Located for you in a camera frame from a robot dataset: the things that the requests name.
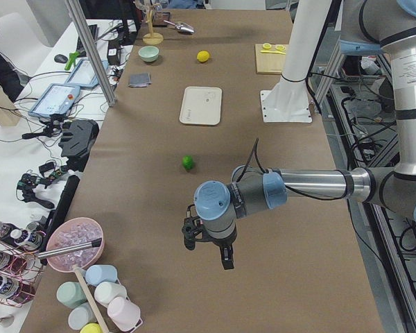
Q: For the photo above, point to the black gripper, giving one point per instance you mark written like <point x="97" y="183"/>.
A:
<point x="222" y="245"/>

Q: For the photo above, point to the green lime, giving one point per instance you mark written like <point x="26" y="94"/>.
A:
<point x="187" y="162"/>

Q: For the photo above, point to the yellow lemon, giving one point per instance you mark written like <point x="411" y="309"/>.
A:
<point x="203" y="56"/>

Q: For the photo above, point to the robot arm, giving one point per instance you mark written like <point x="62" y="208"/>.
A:
<point x="368" y="28"/>

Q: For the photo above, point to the white rabbit tray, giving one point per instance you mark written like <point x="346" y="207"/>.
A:
<point x="201" y="106"/>

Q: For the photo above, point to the pink cup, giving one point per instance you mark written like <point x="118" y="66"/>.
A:
<point x="124" y="313"/>

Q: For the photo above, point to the white cup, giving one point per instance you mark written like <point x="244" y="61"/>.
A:
<point x="106" y="292"/>

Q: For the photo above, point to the blue cup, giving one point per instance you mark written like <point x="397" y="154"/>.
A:
<point x="99" y="273"/>

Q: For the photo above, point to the yellow cup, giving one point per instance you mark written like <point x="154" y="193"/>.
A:
<point x="91" y="328"/>

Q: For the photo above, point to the pink bowl of ice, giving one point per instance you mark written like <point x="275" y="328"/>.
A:
<point x="71" y="233"/>

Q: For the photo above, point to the grey cup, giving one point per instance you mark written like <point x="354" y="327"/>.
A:
<point x="81" y="316"/>

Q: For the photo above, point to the green cup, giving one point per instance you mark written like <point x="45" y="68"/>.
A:
<point x="71" y="295"/>

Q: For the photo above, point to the black plastic holder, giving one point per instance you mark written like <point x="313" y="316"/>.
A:
<point x="78" y="137"/>

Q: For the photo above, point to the grey folded cloth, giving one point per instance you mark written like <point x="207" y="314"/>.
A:
<point x="139" y="80"/>

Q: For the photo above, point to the wooden cutting board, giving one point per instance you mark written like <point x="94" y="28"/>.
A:
<point x="269" y="63"/>

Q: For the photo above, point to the yellow plastic knife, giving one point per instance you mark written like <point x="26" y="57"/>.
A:
<point x="273" y="52"/>

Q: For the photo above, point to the mint green bowl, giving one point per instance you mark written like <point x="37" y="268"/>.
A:
<point x="148" y="53"/>

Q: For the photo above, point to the wooden stand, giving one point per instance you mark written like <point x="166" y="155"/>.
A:
<point x="151" y="37"/>

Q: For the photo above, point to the near teach pendant tablet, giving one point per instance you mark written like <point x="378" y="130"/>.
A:
<point x="56" y="99"/>

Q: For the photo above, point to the teach pendant tablet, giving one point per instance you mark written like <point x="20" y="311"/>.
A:
<point x="83" y="75"/>
<point x="56" y="99"/>

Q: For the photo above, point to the far teach pendant tablet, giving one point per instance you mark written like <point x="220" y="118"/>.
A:
<point x="83" y="75"/>

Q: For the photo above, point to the metal scoop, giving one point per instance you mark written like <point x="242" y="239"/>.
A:
<point x="181" y="27"/>

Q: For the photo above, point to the green clamp tool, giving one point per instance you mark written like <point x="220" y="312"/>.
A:
<point x="72" y="60"/>

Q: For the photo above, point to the black computer mouse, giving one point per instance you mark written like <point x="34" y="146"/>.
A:
<point x="59" y="58"/>

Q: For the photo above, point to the metal tongs handle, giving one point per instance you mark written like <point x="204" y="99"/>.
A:
<point x="96" y="243"/>

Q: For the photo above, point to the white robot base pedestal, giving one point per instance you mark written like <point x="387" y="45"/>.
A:
<point x="288" y="100"/>

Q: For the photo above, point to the copper wire bottle rack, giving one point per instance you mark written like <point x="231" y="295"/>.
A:
<point x="19" y="270"/>

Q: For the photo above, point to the aluminium frame post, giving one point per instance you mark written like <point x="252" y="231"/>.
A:
<point x="78" y="18"/>

